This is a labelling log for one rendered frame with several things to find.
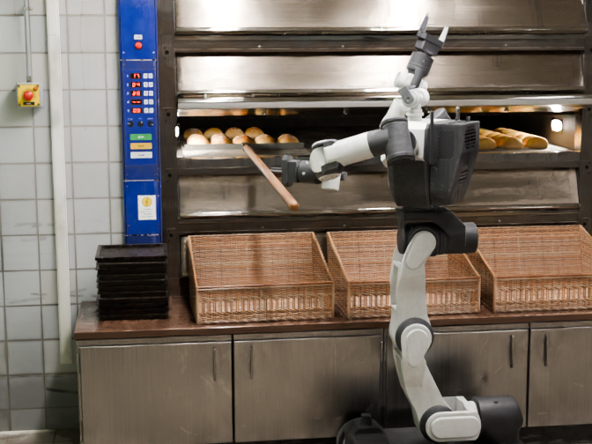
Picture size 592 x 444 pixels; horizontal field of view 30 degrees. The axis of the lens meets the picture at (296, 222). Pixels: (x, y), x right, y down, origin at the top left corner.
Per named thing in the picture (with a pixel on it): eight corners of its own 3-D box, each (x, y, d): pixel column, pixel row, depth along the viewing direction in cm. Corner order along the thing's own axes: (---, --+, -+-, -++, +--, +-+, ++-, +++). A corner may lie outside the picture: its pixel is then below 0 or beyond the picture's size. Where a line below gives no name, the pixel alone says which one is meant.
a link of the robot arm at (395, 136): (380, 166, 380) (417, 156, 376) (370, 160, 372) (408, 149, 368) (373, 136, 384) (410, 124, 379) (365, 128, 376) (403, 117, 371)
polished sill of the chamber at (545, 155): (176, 166, 478) (176, 157, 477) (574, 159, 502) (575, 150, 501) (177, 168, 472) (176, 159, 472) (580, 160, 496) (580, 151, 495)
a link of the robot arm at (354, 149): (311, 178, 381) (371, 161, 373) (304, 142, 383) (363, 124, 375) (323, 181, 392) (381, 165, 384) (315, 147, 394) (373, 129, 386)
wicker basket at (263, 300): (187, 297, 479) (185, 234, 475) (314, 292, 488) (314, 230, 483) (195, 325, 432) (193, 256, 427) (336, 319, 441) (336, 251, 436)
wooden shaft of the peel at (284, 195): (299, 211, 335) (299, 202, 335) (289, 211, 335) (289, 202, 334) (249, 151, 502) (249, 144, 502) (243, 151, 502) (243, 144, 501)
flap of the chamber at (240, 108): (178, 108, 454) (176, 116, 473) (595, 104, 477) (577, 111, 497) (177, 103, 454) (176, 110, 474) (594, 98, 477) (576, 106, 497)
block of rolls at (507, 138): (418, 138, 561) (418, 128, 560) (509, 137, 567) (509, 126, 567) (450, 151, 502) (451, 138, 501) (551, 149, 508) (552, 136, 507)
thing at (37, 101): (18, 107, 459) (17, 82, 458) (43, 106, 461) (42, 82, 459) (16, 107, 452) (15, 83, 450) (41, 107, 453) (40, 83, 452)
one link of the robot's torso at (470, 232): (469, 249, 411) (469, 203, 408) (479, 256, 398) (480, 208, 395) (395, 252, 407) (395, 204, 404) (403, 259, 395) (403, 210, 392)
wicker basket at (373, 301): (324, 292, 487) (324, 231, 483) (447, 287, 496) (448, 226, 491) (345, 320, 440) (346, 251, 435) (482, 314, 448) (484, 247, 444)
